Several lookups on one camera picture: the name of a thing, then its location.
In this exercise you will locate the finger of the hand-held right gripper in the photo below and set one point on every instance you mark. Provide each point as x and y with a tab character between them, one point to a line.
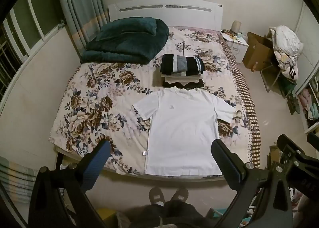
289	148
314	139

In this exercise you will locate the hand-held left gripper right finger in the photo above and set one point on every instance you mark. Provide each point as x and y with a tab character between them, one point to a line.
219	158

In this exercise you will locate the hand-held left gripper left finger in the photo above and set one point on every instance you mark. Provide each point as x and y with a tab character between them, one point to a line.
96	163

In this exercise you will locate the white t-shirt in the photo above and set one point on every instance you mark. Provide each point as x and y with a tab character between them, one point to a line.
182	128

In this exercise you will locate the white shelf with clothes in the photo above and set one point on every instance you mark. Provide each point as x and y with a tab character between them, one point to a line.
309	103

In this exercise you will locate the pile of white clothes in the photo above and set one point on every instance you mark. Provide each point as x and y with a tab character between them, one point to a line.
286	43

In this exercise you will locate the green patterned slippers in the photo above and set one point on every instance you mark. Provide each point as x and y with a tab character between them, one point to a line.
292	104

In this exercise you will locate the yellow box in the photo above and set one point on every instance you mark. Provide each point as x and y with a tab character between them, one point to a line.
106	215

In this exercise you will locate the person's right shoe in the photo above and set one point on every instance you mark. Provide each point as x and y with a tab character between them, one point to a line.
180	195

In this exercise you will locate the person's shoe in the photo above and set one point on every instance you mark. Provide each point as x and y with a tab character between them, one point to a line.
180	195
155	195

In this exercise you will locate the floral bed with white headboard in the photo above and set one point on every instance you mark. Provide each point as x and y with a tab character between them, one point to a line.
99	98

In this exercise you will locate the brown checkered bed skirt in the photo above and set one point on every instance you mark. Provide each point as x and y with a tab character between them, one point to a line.
245	98

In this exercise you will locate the person's left shoe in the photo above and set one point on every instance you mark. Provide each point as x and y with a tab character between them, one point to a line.
155	195

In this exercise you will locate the person's dark pants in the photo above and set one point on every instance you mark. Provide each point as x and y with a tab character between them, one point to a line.
174	214

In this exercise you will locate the striped folded bedding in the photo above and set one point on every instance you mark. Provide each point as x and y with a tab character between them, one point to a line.
17	179

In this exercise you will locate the brown cardboard box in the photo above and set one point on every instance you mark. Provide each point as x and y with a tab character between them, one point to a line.
259	50

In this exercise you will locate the white nightstand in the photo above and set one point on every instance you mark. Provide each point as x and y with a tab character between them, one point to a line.
236	47

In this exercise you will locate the dark green plush blanket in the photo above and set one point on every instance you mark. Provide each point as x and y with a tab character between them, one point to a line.
124	40

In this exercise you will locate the beige table lamp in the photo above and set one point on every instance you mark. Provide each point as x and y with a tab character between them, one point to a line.
236	26

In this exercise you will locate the white bed headboard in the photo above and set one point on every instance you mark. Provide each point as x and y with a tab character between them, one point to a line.
164	12

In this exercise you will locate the pale green curtain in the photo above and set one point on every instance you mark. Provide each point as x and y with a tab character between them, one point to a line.
79	6

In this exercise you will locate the metal frame chair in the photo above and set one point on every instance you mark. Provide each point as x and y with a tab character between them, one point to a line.
271	75

